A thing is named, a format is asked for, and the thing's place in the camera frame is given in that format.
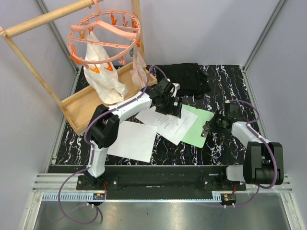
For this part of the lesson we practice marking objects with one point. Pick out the printed paper sheet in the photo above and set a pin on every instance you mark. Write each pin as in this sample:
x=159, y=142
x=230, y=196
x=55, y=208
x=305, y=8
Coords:
x=168, y=126

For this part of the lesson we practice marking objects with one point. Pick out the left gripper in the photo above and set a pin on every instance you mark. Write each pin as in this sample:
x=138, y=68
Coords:
x=172, y=110

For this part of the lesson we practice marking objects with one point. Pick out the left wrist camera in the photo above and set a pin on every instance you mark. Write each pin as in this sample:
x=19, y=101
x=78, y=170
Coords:
x=176, y=87

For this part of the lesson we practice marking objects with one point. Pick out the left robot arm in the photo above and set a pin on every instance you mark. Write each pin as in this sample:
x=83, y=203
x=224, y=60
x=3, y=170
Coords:
x=102, y=130

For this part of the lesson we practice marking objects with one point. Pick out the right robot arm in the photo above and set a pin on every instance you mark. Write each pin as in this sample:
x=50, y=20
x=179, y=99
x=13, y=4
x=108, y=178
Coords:
x=263, y=164

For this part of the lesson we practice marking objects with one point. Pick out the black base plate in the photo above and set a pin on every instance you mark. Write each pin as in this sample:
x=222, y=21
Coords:
x=159, y=183

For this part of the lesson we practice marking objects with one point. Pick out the white hanging cloth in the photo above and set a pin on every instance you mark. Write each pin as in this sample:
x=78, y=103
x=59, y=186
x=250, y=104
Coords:
x=104, y=77

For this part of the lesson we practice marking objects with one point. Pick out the white paper sheet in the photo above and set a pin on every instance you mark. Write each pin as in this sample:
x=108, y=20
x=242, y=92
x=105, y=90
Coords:
x=135, y=141

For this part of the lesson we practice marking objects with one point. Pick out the black folded cloth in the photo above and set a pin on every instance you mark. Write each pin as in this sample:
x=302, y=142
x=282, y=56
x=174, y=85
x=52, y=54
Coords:
x=191, y=79

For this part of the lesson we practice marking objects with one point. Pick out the pink hanging cloth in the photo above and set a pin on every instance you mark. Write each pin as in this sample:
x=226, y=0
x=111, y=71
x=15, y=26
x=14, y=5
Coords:
x=138, y=73

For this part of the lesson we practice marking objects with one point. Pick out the black marble mat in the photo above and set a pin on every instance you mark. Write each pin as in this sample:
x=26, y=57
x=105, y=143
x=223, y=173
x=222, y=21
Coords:
x=226, y=82

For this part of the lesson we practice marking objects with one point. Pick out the green clipboard folder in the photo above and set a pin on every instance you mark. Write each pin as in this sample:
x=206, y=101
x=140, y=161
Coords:
x=194, y=135

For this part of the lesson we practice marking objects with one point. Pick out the pink round clip hanger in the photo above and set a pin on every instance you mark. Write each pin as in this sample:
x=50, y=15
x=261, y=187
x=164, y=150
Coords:
x=123, y=24

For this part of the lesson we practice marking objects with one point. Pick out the metal clipboard clip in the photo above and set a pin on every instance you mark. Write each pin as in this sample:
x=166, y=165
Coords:
x=205, y=130

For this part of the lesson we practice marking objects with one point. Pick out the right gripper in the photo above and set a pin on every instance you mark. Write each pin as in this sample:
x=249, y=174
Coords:
x=219, y=116

